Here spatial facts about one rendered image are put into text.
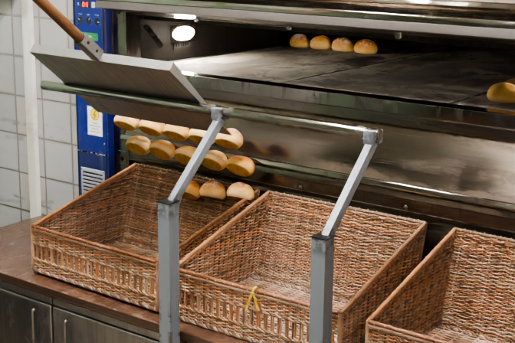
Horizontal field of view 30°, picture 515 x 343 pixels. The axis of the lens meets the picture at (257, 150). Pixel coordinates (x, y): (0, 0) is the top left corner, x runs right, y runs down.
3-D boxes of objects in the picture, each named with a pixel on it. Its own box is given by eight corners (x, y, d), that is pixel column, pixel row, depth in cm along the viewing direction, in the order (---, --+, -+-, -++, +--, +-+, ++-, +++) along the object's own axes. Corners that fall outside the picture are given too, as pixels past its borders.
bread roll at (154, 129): (165, 139, 310) (173, 126, 312) (156, 128, 305) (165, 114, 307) (142, 135, 315) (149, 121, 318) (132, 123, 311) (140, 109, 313)
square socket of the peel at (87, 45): (81, 43, 264) (86, 33, 265) (71, 42, 266) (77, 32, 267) (100, 60, 271) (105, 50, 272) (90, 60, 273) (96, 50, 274)
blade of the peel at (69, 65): (169, 70, 256) (173, 61, 257) (28, 51, 287) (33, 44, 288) (231, 135, 284) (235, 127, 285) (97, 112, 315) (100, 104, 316)
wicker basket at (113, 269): (136, 236, 343) (135, 161, 337) (261, 270, 309) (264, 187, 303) (27, 271, 305) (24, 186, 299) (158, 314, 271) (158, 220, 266)
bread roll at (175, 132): (190, 144, 304) (198, 130, 306) (180, 132, 299) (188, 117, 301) (166, 140, 310) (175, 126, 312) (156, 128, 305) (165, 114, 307)
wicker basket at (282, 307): (266, 271, 309) (267, 187, 302) (427, 311, 277) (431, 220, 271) (167, 318, 270) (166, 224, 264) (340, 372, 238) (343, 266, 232)
